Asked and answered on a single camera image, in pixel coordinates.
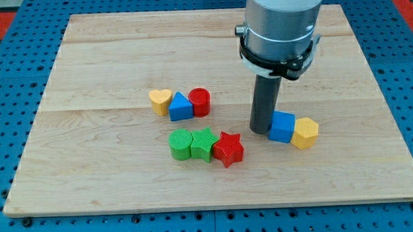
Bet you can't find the blue cube block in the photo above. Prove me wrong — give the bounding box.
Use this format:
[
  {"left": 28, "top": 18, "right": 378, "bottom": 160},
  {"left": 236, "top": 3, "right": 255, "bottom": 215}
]
[{"left": 268, "top": 111, "right": 295, "bottom": 143}]

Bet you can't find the yellow hexagon block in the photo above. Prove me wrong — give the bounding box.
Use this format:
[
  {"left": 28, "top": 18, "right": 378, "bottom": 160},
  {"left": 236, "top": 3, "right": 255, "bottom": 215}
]
[{"left": 290, "top": 117, "right": 319, "bottom": 149}]

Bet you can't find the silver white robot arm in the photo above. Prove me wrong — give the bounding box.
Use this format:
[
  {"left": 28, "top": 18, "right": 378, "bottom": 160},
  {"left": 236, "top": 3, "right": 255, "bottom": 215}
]
[{"left": 235, "top": 0, "right": 323, "bottom": 81}]

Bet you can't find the red cylinder block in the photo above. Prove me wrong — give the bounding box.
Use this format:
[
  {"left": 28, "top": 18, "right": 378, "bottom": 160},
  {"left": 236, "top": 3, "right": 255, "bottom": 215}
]
[{"left": 188, "top": 88, "right": 211, "bottom": 117}]

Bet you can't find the green star block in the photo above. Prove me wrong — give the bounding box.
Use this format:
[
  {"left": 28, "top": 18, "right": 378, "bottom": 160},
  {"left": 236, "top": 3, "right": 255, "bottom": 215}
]
[{"left": 190, "top": 127, "right": 219, "bottom": 163}]

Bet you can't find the blue triangle block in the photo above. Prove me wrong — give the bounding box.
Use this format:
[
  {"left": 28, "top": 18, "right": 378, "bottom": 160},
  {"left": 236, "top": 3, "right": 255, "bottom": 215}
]
[{"left": 169, "top": 92, "right": 193, "bottom": 121}]

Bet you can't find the green cylinder block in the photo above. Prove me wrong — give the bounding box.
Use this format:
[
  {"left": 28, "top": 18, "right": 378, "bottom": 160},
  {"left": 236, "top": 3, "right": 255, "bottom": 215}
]
[{"left": 168, "top": 129, "right": 193, "bottom": 161}]

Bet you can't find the red star block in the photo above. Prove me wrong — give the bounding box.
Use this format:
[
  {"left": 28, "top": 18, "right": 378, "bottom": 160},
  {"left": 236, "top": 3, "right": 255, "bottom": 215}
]
[{"left": 213, "top": 131, "right": 244, "bottom": 169}]

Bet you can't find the yellow heart block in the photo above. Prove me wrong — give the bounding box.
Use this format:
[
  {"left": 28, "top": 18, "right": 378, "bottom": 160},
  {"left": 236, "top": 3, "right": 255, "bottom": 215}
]
[{"left": 149, "top": 89, "right": 173, "bottom": 116}]

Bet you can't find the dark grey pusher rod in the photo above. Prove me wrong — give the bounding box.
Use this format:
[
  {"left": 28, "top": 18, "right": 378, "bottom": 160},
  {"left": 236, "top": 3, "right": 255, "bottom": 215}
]
[{"left": 249, "top": 76, "right": 281, "bottom": 134}]

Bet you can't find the light wooden board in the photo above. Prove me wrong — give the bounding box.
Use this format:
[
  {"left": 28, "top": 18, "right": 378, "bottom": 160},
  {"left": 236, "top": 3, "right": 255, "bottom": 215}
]
[{"left": 4, "top": 5, "right": 413, "bottom": 218}]

